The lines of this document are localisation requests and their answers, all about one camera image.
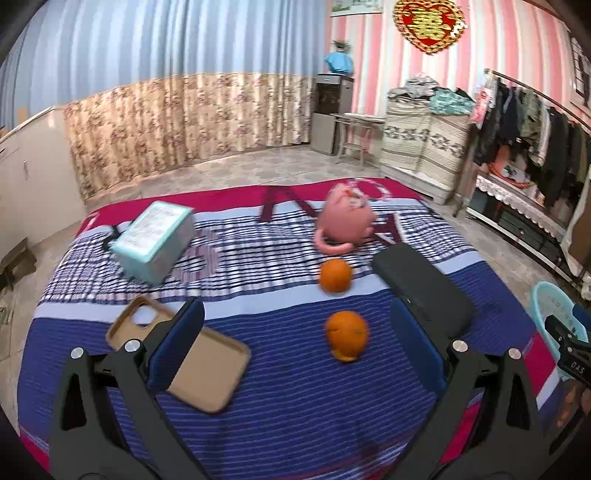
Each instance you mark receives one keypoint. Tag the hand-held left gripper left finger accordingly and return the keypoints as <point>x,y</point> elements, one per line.
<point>178,350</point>

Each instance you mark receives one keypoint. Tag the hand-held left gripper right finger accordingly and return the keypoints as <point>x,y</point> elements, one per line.
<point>415,350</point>

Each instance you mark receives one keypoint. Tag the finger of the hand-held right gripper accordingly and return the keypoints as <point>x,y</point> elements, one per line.
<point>563,330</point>

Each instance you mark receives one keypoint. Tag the light blue plastic basket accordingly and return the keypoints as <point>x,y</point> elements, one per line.
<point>547,300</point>

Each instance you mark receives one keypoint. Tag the person's right hand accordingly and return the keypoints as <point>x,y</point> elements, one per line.
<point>567,408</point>

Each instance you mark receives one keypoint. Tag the tan phone case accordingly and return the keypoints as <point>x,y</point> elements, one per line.
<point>207,364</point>

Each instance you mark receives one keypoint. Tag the black oblong case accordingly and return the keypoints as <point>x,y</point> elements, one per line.
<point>422,286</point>

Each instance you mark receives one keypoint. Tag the orange fruit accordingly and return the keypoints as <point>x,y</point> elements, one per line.
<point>336,276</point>
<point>346,334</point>

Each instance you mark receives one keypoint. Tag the folded brown table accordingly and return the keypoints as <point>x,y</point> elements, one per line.
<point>579,230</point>

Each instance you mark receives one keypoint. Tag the low television cabinet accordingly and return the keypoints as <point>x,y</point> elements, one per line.
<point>521,226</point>

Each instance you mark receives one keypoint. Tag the teal box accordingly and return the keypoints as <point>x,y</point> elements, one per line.
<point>152,240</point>

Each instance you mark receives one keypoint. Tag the white lace cloth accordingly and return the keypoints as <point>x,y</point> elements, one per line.
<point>517,198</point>

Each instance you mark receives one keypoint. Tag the pink pig toy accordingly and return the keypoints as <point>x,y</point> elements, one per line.
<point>344,221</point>

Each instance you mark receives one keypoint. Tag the orange items on cabinet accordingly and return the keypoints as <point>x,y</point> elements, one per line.
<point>512,177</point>

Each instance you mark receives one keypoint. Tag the metal clothes rack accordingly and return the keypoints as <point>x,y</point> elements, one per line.
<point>461,194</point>

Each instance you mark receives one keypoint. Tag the cardboard piece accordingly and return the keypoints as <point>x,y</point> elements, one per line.
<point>16,267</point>

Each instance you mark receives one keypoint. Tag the cloth covered cabinet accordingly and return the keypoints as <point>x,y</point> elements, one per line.
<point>425,143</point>

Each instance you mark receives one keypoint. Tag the row of hanging clothes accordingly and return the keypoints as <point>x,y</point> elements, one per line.
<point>531,124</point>

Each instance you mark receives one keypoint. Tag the white cabinet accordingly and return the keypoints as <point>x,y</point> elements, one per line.
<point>37,184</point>

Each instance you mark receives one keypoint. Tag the blue and floral curtain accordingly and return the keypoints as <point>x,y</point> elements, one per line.
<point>184,115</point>

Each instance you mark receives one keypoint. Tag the metal stool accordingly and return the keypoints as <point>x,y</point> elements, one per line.
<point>358,119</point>

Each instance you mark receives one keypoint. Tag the pink hanging bag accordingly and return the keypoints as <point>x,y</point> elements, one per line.
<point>482,101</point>

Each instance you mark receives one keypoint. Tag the grey water dispenser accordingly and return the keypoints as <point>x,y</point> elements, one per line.
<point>325,124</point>

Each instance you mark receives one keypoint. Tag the teal clothes pile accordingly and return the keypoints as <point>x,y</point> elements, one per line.
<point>452,102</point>

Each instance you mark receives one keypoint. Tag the grey clothes pile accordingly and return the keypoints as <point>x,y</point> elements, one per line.
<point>413,87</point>

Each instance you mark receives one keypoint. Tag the blue covered water bottle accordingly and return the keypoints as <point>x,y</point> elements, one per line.
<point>339,63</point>

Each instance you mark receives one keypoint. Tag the small green plant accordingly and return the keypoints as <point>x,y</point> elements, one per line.
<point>340,46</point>

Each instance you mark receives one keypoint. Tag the framed wall poster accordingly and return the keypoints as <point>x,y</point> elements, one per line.
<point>582,69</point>

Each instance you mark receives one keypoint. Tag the red heart wall decoration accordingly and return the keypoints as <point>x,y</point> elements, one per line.
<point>429,23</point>

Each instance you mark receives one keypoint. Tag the landscape wall picture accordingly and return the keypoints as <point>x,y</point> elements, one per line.
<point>355,5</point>

